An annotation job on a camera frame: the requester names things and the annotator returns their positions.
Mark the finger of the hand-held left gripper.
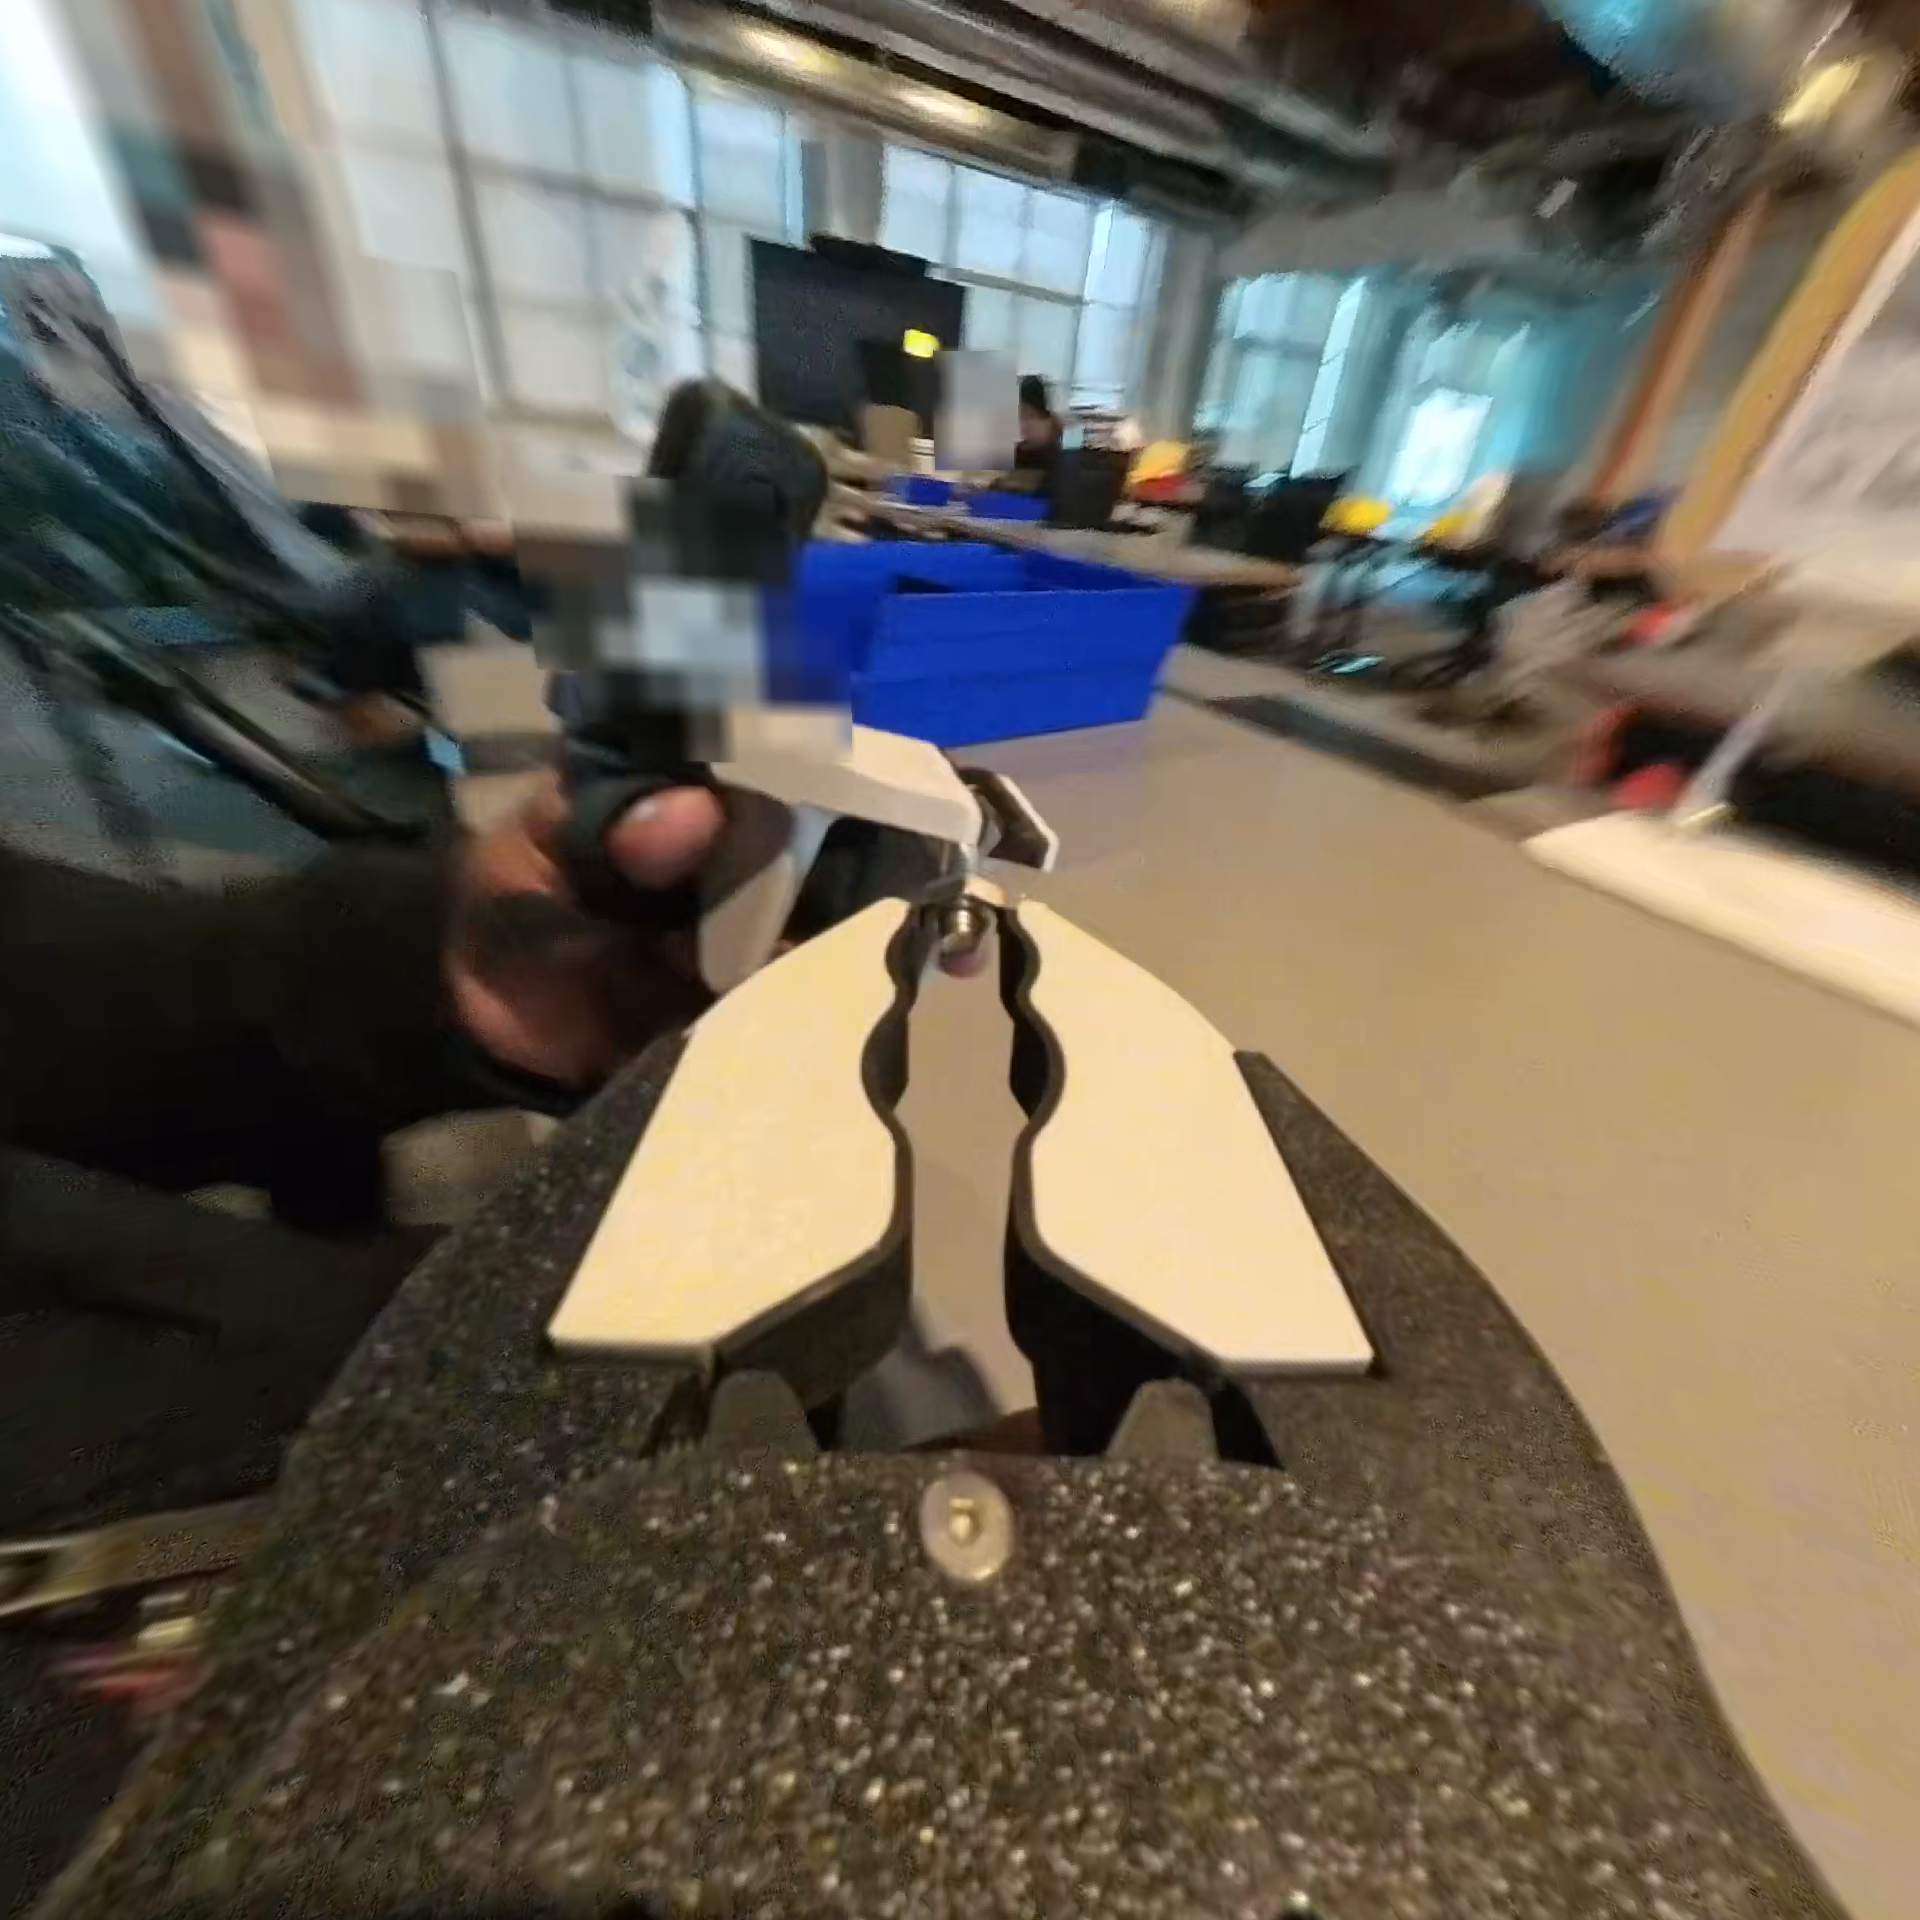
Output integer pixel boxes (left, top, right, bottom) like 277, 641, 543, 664
961, 768, 1060, 877
698, 715, 993, 991

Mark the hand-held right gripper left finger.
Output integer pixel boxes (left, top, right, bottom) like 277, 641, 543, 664
551, 895, 916, 1373

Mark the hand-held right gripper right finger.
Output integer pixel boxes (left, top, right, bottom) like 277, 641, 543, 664
1007, 901, 1376, 1382

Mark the steel bolt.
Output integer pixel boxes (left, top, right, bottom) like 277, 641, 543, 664
920, 854, 1003, 975

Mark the blue plastic bin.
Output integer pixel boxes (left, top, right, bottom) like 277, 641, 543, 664
767, 535, 1201, 749

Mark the person's left forearm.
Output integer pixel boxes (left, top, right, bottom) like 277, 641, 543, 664
0, 834, 572, 1239

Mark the person's left hand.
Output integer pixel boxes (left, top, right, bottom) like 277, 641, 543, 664
445, 774, 736, 1087

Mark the black computer monitor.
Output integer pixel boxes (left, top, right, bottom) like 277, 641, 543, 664
748, 234, 971, 432

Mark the white poster stand base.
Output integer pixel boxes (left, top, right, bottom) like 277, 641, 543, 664
1524, 803, 1920, 1027

